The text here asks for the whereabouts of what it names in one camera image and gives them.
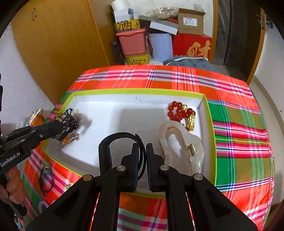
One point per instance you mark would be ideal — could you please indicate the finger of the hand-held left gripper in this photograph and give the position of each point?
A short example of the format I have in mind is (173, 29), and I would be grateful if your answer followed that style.
(44, 131)

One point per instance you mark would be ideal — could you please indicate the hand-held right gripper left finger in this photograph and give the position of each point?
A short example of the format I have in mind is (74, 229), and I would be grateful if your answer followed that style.
(135, 165)

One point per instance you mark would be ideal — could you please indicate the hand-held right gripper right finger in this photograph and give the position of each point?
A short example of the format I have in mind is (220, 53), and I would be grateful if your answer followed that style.
(149, 165)

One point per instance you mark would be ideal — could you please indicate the clear claw hair clip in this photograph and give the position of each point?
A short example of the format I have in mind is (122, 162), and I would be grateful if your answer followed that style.
(177, 142)

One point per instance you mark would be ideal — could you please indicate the black wristband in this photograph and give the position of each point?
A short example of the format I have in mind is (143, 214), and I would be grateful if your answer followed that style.
(104, 146)

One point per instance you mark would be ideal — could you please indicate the yellow cardboard box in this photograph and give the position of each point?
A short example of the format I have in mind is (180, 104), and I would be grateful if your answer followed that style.
(133, 115)

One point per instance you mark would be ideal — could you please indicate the person's left hand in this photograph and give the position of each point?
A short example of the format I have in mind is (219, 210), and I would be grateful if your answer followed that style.
(15, 184)

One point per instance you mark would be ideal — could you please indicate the orange box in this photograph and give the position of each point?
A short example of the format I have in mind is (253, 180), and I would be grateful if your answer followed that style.
(38, 121)

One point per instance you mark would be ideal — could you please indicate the wooden door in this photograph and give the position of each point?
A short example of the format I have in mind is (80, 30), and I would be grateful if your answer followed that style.
(62, 44)

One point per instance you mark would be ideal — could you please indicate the plaid tablecloth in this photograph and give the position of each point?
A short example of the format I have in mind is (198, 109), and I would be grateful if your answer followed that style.
(239, 137)

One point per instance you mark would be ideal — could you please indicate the yellow printed bucket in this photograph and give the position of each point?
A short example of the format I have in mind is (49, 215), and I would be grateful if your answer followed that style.
(137, 59)
(127, 26)

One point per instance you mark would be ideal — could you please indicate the grey blue garment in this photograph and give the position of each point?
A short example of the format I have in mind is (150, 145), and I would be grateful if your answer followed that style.
(190, 63)

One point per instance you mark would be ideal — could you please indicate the pale blue bucket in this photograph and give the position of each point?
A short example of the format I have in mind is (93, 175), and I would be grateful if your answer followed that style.
(160, 46)

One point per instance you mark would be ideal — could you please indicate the pink plastic bin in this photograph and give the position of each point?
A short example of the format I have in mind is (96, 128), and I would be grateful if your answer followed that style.
(132, 42)

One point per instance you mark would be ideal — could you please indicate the red gift box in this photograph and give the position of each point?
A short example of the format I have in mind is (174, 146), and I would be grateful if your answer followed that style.
(190, 44)

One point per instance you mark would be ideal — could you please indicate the white striped box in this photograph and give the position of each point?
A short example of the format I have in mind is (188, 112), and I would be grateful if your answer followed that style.
(162, 27)

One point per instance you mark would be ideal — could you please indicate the white open carton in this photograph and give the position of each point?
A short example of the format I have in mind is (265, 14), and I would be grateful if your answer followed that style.
(122, 14)

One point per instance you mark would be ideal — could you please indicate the brown cardboard box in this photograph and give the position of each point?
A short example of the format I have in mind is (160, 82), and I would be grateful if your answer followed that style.
(190, 22)

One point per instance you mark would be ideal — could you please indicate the bag of gold trinkets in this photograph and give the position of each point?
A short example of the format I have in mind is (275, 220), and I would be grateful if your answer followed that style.
(164, 12)

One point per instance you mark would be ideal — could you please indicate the dark door panel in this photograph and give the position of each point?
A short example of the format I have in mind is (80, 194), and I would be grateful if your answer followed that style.
(235, 33)

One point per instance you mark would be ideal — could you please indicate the wooden door frame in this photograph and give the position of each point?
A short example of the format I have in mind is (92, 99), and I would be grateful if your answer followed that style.
(259, 44)

